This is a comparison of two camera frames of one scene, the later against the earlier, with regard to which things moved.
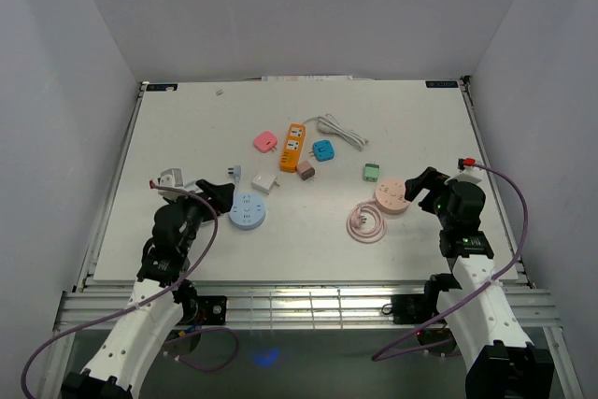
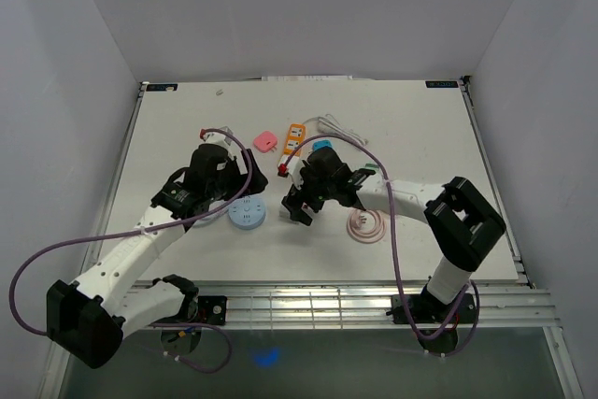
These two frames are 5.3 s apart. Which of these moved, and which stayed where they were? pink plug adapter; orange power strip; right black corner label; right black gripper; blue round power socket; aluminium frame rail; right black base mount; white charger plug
Moved: right black gripper; white charger plug
Stayed: right black corner label; blue round power socket; right black base mount; pink plug adapter; aluminium frame rail; orange power strip
